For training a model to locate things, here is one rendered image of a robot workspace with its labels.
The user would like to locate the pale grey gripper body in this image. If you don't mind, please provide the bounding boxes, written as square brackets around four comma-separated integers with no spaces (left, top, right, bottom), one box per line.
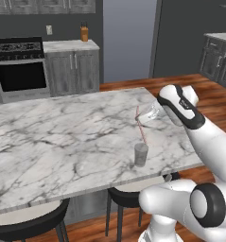
[138,100,165,126]

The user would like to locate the red and white striped straw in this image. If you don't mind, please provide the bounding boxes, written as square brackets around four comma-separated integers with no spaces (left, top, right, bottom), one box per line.
[135,105,148,147]

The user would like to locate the clear glass cup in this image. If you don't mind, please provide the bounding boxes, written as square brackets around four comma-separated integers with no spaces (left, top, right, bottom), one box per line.
[133,142,149,168]

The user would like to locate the grey counter base panel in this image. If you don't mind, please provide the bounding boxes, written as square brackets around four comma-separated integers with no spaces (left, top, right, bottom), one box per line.
[64,190,110,226]

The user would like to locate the black stool with white seat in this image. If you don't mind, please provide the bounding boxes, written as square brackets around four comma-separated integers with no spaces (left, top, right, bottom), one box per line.
[0,198,71,242]
[104,171,182,242]

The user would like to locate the dark grey cupboard run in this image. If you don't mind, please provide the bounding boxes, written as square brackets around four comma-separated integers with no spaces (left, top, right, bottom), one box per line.
[199,32,226,92]

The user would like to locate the grey cupboard run, marble top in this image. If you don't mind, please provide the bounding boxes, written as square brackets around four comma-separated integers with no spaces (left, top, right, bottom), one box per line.
[42,39,101,97]

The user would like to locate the wooden knife block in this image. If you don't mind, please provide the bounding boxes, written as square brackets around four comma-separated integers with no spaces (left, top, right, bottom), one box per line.
[79,21,90,43]

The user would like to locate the black and silver stove oven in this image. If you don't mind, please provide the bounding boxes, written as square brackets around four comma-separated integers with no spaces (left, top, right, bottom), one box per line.
[0,36,51,104]

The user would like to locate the grey wall cupboards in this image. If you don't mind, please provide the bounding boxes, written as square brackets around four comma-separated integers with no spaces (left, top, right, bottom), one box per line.
[0,0,96,16]

